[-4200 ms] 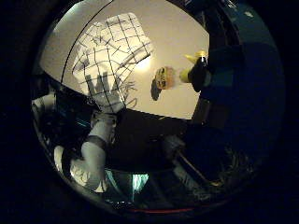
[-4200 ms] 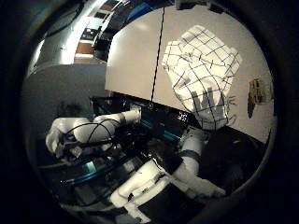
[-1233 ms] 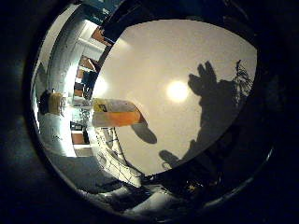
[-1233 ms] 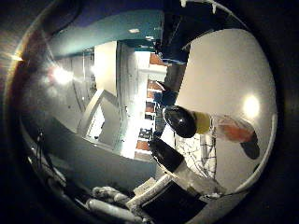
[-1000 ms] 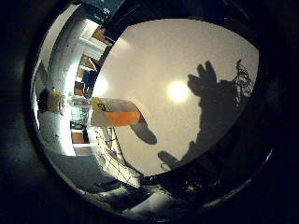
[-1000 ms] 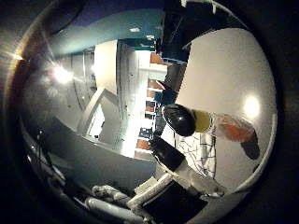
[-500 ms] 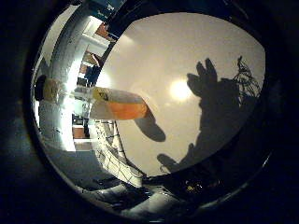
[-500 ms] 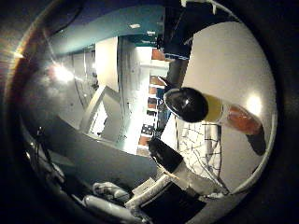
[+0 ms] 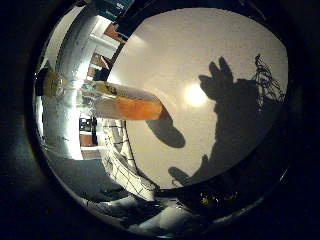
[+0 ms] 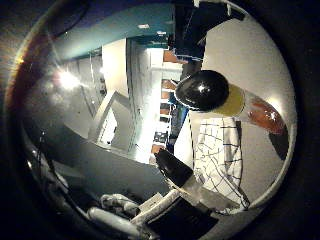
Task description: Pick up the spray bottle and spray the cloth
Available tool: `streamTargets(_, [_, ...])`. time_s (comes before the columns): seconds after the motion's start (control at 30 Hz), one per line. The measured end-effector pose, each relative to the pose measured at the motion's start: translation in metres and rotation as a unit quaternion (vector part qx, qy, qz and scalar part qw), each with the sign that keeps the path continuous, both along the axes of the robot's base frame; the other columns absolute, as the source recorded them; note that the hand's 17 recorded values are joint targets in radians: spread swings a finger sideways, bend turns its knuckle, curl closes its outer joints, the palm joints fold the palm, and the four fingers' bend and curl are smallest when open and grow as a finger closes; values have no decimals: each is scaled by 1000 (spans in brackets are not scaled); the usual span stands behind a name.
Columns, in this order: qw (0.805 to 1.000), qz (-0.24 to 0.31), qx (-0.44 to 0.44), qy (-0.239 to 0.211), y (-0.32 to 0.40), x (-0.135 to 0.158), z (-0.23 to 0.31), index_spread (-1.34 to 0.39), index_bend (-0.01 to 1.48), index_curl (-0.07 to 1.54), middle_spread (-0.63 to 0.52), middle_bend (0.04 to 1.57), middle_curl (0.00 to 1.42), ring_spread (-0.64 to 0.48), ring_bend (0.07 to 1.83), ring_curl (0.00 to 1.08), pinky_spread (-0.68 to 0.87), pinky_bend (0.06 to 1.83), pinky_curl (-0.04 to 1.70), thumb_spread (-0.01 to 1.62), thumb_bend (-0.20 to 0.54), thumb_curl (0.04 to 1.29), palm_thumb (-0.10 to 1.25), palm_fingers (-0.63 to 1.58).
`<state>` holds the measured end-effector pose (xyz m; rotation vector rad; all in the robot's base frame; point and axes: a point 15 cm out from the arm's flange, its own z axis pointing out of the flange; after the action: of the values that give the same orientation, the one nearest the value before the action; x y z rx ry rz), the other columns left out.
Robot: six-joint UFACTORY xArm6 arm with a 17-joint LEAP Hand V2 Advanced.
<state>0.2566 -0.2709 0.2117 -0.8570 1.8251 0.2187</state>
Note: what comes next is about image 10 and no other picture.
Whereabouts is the white cloth with black grid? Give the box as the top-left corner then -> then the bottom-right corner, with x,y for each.
193,117 -> 251,210

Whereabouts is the shelf unit with brown compartments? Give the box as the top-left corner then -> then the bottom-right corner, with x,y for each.
150,49 -> 183,155

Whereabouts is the spray bottle with orange liquid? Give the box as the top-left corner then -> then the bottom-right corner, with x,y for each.
173,69 -> 290,162

